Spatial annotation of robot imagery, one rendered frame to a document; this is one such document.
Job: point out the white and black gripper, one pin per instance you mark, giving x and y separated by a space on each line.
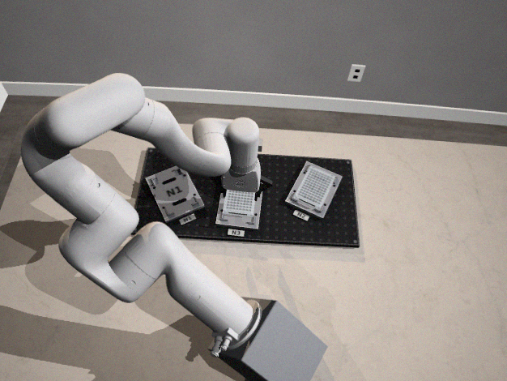
246 182

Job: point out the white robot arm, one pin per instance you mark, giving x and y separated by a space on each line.
105 219

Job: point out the small white label with black lettering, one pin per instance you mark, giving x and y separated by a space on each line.
301 215
236 232
187 219

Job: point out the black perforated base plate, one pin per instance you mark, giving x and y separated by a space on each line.
339 227

